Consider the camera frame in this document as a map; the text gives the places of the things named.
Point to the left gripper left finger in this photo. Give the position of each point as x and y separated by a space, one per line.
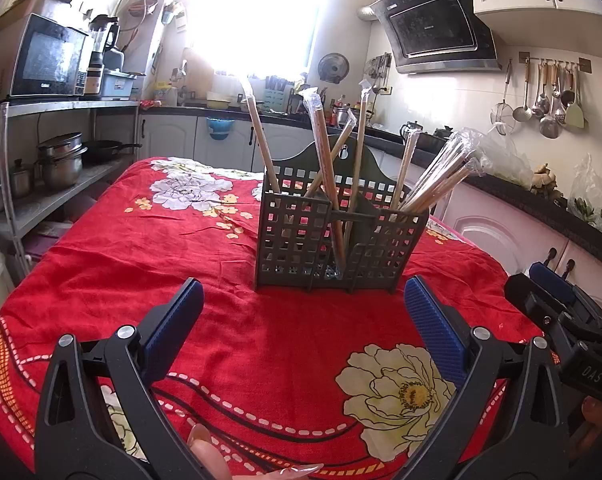
75 437

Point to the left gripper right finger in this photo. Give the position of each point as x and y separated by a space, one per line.
529 438

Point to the black plastic utensil basket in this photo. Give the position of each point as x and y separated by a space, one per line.
352 241

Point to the wooden chopsticks pair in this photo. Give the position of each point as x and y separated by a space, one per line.
313 104

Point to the bright kitchen window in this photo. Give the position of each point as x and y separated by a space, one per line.
254 37

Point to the person's right hand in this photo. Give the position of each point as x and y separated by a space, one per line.
586 450

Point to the person's left hand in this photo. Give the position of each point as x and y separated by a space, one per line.
200 444

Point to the clear plastic bag with food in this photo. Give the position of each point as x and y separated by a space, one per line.
496 155

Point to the wrapped chopsticks bundle in basket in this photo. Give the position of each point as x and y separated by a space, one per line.
459 158

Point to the red floral tablecloth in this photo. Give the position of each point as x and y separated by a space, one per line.
279 375

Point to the hanging metal ladle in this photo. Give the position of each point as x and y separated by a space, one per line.
523 112

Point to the metal shelf rack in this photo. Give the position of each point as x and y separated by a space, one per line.
22 214

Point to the black kettle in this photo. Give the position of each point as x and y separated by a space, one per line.
410 130

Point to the stainless steel stockpot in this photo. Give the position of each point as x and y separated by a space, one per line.
60 160

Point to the black frying pan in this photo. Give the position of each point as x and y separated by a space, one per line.
101 151

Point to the white cabinet door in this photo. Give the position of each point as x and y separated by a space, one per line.
167 136

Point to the black range hood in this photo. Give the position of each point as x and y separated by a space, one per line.
436 36

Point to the blue hanging bowl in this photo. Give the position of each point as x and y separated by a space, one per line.
219 129

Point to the grey plastic storage box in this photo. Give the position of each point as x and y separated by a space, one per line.
116 85

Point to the black microwave oven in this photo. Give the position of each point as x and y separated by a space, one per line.
40 58

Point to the black blender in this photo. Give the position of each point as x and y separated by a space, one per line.
104 30

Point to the wire skimmer strainer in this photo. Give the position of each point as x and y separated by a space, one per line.
502 114

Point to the round wall fan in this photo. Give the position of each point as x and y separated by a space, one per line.
333 68

